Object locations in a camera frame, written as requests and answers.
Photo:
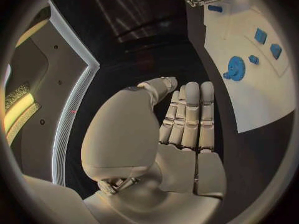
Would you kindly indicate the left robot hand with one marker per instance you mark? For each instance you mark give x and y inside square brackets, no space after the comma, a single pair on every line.
[121,134]

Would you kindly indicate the white task board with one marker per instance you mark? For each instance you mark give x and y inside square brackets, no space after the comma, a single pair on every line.
[252,89]

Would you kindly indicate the blue plug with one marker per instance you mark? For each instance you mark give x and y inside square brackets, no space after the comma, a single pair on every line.
[214,8]

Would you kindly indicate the blue block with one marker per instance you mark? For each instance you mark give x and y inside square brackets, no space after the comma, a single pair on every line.
[261,35]
[276,50]

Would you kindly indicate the blue gear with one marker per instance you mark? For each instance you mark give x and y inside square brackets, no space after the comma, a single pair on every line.
[236,67]

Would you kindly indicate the small blue peg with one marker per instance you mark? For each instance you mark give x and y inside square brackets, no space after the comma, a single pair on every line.
[254,59]

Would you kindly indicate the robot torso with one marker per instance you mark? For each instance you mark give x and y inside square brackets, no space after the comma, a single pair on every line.
[67,63]

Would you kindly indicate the glowing light bar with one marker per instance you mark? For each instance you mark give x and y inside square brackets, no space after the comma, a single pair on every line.
[18,110]

